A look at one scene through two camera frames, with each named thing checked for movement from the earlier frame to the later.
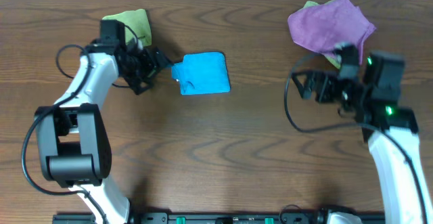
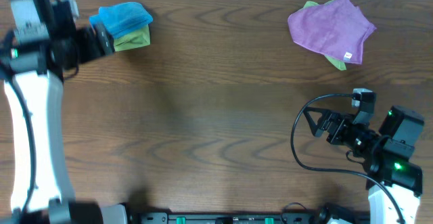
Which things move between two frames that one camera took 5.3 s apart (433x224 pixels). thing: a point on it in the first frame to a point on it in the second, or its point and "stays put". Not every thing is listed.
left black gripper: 149,65 to 102,38
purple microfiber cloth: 323,26 stays put
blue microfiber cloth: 202,73 to 121,17
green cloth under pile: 333,61 stays put
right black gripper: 327,79 to 341,121
